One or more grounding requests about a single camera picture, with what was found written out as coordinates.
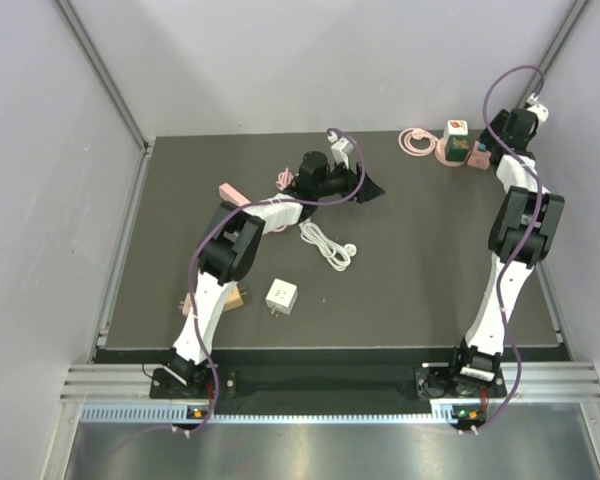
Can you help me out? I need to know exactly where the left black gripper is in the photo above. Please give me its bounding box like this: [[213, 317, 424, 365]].
[[313, 156, 385, 203]]

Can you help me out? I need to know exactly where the white cube adapter plug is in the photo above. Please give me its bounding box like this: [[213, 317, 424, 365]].
[[265, 278, 298, 315]]

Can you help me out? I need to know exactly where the pink power strip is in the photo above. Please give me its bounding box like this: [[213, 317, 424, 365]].
[[218, 183, 250, 206]]

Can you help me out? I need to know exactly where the orange cube adapter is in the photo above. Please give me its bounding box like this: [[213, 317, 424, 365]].
[[223, 285, 247, 312]]

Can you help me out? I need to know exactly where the pink deer cube adapter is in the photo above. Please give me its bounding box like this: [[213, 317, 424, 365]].
[[179, 293, 191, 317]]

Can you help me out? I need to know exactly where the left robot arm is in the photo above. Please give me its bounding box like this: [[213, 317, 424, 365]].
[[165, 139, 385, 397]]

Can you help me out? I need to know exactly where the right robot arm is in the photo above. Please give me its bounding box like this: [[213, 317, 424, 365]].
[[446, 103, 565, 396]]

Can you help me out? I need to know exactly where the pink cube socket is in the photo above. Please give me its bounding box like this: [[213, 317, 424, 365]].
[[466, 140, 491, 170]]

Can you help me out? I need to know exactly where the pink round socket base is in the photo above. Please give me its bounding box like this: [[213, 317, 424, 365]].
[[434, 138, 469, 168]]

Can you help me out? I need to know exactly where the white cube adapter with picture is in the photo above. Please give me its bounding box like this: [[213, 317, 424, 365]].
[[443, 120, 469, 146]]

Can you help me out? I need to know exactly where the green cube adapter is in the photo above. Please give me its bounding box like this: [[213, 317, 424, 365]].
[[444, 137, 471, 163]]

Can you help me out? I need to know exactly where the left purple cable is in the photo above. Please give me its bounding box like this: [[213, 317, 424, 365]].
[[187, 127, 367, 439]]

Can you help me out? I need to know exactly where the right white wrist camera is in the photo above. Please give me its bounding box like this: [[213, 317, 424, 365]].
[[524, 93, 549, 125]]

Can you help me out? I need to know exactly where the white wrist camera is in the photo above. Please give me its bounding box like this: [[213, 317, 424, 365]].
[[524, 93, 549, 125], [327, 129, 354, 168]]

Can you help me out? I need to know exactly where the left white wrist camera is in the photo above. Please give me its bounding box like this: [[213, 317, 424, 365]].
[[327, 129, 354, 168]]

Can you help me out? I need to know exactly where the white coiled power cord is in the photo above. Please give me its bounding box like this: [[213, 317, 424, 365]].
[[299, 221, 359, 272]]

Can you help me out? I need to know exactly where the pink power strip cord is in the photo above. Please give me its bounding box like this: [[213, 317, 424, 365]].
[[272, 167, 296, 235]]

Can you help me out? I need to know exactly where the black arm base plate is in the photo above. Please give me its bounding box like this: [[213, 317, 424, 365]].
[[149, 363, 481, 402]]

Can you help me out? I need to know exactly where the white slotted cable duct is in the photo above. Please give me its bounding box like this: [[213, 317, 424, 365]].
[[80, 403, 481, 426]]

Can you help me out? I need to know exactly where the aluminium frame rail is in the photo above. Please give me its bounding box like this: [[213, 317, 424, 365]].
[[60, 362, 600, 404]]

